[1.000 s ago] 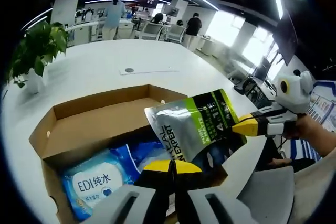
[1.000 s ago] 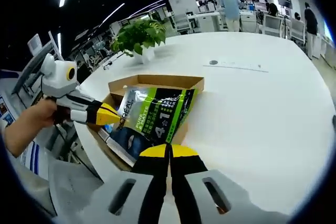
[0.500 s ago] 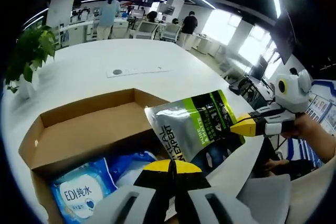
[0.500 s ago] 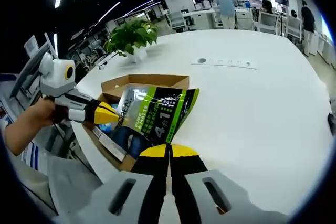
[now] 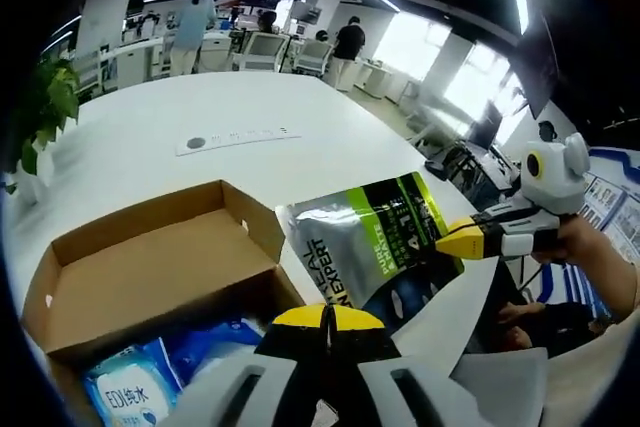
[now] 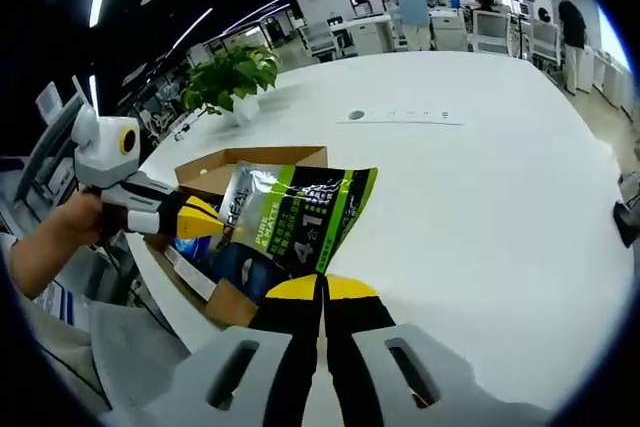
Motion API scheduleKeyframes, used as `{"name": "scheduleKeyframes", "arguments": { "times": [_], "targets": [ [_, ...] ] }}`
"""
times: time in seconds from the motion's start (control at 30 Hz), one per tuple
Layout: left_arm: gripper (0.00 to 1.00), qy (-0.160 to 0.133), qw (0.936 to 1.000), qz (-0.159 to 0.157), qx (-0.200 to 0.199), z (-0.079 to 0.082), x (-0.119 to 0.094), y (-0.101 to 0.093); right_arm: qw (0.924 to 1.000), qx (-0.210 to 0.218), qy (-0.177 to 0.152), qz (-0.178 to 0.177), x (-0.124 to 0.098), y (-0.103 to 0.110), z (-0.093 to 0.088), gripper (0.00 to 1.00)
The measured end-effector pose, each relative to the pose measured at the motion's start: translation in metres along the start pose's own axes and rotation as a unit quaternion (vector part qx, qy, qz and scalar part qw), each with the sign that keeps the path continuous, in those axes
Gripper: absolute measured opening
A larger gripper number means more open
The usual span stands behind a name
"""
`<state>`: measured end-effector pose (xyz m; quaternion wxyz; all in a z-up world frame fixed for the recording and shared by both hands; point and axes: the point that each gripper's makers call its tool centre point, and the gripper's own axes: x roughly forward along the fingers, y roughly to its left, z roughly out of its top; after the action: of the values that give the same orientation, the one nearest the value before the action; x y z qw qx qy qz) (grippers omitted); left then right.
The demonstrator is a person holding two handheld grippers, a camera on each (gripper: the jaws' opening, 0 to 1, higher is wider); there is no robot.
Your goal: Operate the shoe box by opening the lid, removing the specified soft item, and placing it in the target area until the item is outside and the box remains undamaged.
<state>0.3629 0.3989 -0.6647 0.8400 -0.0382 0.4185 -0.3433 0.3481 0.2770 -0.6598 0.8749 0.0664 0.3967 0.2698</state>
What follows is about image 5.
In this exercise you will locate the blue white wet wipes pack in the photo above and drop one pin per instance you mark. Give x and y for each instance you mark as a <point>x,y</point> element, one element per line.
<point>130,392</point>

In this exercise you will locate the white office chair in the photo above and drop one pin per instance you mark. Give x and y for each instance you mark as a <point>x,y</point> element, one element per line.
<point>314,54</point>
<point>262,49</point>

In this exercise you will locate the person's right hand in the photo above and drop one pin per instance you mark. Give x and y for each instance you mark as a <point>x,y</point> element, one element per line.
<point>572,244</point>

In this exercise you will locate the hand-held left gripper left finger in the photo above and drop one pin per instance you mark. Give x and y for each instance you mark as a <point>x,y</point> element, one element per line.
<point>280,372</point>

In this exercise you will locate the black wall screen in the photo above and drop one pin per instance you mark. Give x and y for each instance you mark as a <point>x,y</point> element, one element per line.
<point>542,57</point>

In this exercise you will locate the blue floral soft pack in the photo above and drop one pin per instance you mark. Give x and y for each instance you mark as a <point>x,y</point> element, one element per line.
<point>215,347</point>

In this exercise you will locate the silver green soft pouch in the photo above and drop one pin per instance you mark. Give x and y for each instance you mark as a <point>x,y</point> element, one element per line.
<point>340,237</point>

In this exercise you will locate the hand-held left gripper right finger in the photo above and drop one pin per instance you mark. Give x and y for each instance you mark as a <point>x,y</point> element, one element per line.
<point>370,372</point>

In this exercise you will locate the blue white wall display board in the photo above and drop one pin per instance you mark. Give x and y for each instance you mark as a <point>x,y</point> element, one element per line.
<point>610,197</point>

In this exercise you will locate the brown cardboard shoe box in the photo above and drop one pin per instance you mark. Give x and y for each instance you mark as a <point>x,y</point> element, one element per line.
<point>150,257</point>

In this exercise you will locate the green potted plant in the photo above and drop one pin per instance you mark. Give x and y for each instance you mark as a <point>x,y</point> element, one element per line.
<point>50,97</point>

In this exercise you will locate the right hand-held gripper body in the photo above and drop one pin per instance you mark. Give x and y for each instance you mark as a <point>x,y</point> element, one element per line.
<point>560,177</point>

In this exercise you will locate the black desk monitor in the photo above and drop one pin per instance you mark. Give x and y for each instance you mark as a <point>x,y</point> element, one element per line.
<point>485,127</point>

